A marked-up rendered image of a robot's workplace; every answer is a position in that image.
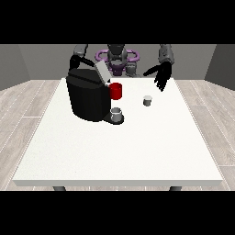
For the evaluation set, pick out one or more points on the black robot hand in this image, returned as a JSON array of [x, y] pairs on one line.
[[162, 75], [78, 62]]

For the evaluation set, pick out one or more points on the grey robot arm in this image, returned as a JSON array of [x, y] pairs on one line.
[[80, 50], [165, 54]]

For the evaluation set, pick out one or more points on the pale grey machine lid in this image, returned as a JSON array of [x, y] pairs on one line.
[[102, 71]]

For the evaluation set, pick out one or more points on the small grey coffee pod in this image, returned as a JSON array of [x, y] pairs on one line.
[[147, 100]]

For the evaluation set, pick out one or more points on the black coffee machine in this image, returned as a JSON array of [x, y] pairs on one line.
[[87, 96]]

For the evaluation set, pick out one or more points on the red pod holder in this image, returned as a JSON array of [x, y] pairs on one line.
[[116, 90]]

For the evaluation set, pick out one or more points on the grey robot trunk purple rings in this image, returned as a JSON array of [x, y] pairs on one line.
[[117, 61]]

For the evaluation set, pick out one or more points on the small grey cup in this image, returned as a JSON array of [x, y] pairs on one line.
[[116, 114]]

